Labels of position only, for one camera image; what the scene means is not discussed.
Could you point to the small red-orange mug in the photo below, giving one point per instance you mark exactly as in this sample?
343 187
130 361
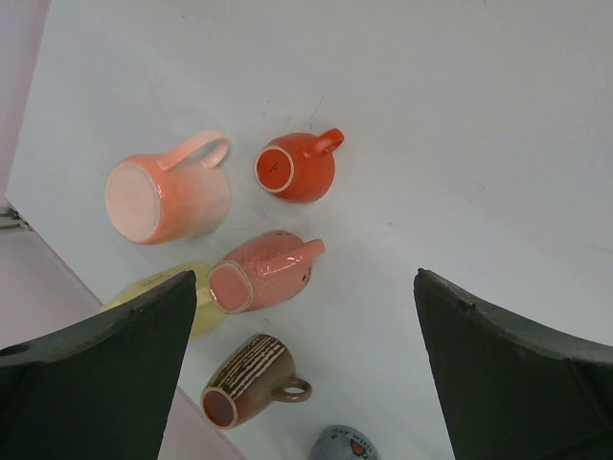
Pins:
298 167

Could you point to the brown striped mug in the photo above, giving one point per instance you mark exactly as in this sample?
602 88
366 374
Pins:
258 373

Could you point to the grey printed mug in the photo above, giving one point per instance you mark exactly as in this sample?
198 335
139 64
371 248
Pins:
342 442

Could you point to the yellow mug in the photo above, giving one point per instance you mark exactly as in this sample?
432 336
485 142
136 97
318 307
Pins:
207 315

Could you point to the large pink mug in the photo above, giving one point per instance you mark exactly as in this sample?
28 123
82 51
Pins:
153 198

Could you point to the pink textured mug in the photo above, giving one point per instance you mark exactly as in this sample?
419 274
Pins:
263 272

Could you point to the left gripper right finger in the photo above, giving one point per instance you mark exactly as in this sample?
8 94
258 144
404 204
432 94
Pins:
509 387

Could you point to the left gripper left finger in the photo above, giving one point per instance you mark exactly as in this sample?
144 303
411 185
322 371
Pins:
101 388

